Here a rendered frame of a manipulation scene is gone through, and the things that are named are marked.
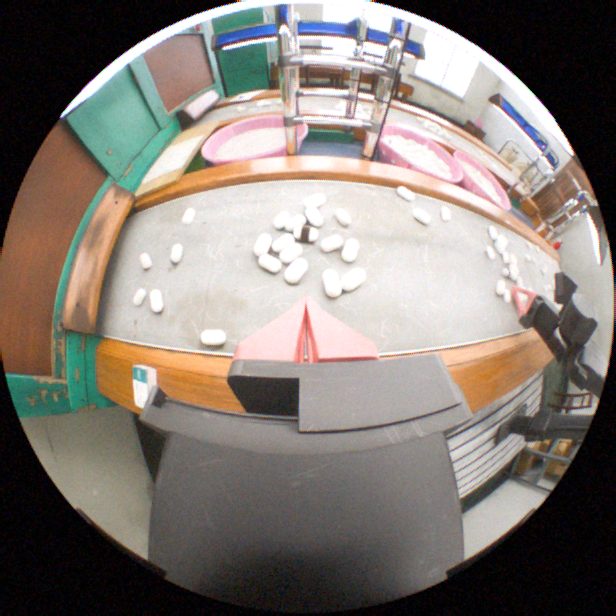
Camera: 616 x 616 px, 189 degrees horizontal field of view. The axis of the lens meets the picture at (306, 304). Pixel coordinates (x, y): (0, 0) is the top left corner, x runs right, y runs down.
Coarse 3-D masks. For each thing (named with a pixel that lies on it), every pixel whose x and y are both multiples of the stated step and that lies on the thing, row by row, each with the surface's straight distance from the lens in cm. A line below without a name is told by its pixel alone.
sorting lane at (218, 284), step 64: (256, 192) 36; (320, 192) 34; (384, 192) 39; (128, 256) 47; (192, 256) 32; (256, 256) 27; (320, 256) 26; (384, 256) 29; (448, 256) 37; (128, 320) 40; (192, 320) 29; (256, 320) 24; (384, 320) 26; (448, 320) 32; (512, 320) 52
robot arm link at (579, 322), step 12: (576, 300) 42; (576, 312) 40; (588, 312) 42; (564, 324) 43; (576, 324) 41; (588, 324) 43; (576, 336) 43; (588, 336) 44; (576, 348) 47; (576, 360) 46; (576, 372) 46; (576, 384) 48
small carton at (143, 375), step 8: (136, 368) 30; (144, 368) 29; (152, 368) 30; (136, 376) 31; (144, 376) 29; (152, 376) 30; (136, 384) 31; (144, 384) 29; (152, 384) 30; (136, 392) 31; (144, 392) 30; (136, 400) 32; (144, 400) 30
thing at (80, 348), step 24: (168, 144) 73; (144, 168) 62; (120, 240) 55; (72, 336) 45; (96, 336) 48; (72, 360) 46; (72, 384) 47; (96, 384) 49; (72, 408) 48; (96, 408) 50
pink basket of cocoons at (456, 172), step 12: (384, 132) 65; (396, 132) 69; (408, 132) 71; (384, 144) 52; (420, 144) 73; (384, 156) 55; (396, 156) 50; (444, 156) 71; (408, 168) 50; (420, 168) 48; (456, 168) 66; (444, 180) 52; (456, 180) 55
